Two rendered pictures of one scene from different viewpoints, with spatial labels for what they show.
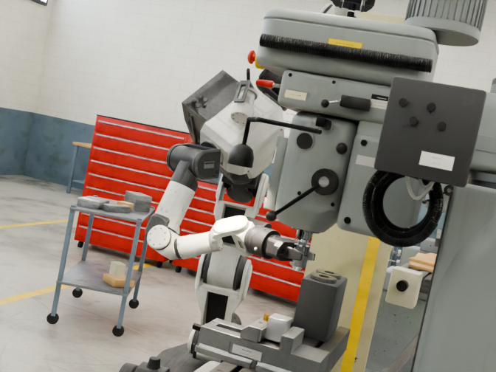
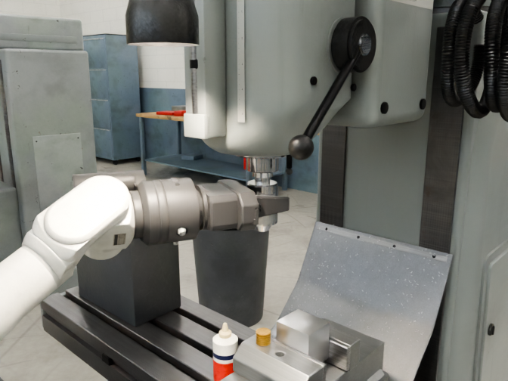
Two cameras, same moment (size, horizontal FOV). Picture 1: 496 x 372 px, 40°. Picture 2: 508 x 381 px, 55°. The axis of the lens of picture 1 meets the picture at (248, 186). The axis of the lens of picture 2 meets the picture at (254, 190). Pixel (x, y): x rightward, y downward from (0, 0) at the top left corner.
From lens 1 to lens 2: 1.70 m
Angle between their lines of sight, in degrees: 65
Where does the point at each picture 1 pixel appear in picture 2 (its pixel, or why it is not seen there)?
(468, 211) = not seen: hidden behind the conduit
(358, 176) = (389, 23)
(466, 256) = not seen: hidden behind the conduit
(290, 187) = (298, 73)
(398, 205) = (421, 63)
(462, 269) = (493, 126)
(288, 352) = (356, 364)
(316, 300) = (157, 260)
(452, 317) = (489, 188)
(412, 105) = not seen: outside the picture
